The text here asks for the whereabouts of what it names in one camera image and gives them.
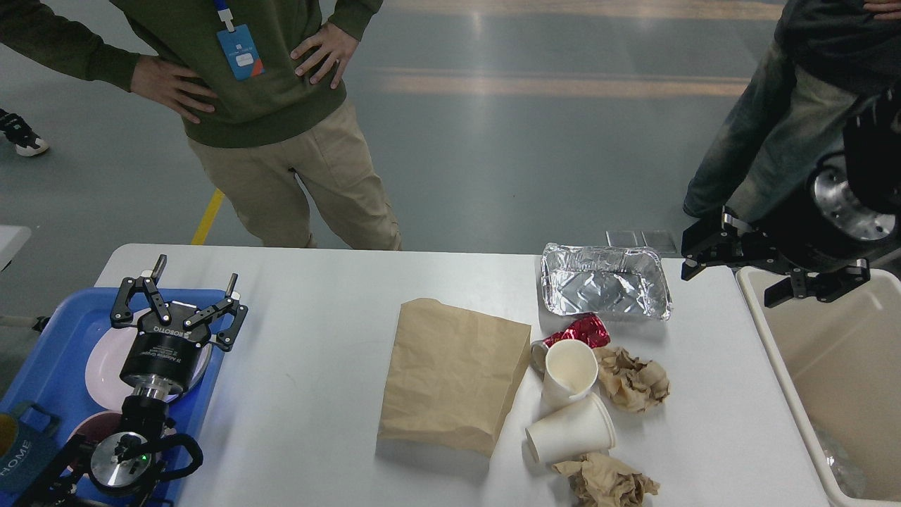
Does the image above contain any aluminium foil tray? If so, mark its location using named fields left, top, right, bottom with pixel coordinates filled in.
left=540, top=243, right=672, bottom=321

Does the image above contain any person in blue jeans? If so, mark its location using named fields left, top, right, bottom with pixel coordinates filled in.
left=683, top=1, right=900, bottom=222

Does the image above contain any pink mug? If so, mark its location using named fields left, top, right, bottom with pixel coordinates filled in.
left=67, top=411, right=122, bottom=443

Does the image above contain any clear floor plate right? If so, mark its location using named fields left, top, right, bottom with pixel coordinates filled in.
left=641, top=230, right=679, bottom=256

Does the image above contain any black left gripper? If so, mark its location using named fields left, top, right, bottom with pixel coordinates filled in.
left=110, top=255, right=249, bottom=395

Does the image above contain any blue plastic tray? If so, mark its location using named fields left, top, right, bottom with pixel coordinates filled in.
left=1, top=287, right=225, bottom=506

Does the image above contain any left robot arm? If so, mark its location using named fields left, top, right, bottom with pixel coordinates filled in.
left=14, top=256, right=248, bottom=506

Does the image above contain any clear floor plate left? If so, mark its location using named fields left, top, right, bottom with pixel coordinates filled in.
left=606, top=230, right=644, bottom=248

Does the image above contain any pink plate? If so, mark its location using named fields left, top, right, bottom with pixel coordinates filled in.
left=85, top=307, right=214, bottom=411

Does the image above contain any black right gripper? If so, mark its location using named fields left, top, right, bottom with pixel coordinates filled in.
left=680, top=151, right=899, bottom=308

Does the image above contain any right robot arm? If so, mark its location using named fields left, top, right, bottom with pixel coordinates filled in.
left=680, top=84, right=900, bottom=308

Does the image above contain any white side table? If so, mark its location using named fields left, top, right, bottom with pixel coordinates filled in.
left=0, top=224, right=32, bottom=270

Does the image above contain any person in black sneakers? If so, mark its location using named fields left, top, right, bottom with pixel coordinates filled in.
left=1, top=109, right=49, bottom=157

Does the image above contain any clear plastic bag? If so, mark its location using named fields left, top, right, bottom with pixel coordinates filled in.
left=813, top=424, right=868, bottom=498

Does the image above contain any brown paper bag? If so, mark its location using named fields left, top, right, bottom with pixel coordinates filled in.
left=379, top=298, right=531, bottom=458

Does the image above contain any teal mug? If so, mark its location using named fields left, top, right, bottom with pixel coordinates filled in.
left=1, top=400, right=61, bottom=494

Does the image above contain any brown paper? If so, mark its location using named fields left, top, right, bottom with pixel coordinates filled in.
left=551, top=452, right=660, bottom=506
left=592, top=346, right=672, bottom=413

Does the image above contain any lying white paper cup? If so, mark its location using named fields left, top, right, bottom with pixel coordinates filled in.
left=527, top=394, right=617, bottom=464

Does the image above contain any person in green sweater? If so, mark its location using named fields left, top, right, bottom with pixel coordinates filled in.
left=2, top=1, right=402, bottom=251

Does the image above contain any clear floor plate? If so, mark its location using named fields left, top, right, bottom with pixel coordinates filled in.
left=641, top=230, right=679, bottom=256
left=606, top=230, right=644, bottom=248

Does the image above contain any upright white paper cup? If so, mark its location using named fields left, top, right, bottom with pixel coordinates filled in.
left=543, top=339, right=598, bottom=410

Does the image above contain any beige plastic bin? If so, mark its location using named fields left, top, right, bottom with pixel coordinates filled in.
left=736, top=268, right=900, bottom=506

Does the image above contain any blue id badge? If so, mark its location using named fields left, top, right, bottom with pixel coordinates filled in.
left=216, top=25, right=266, bottom=81

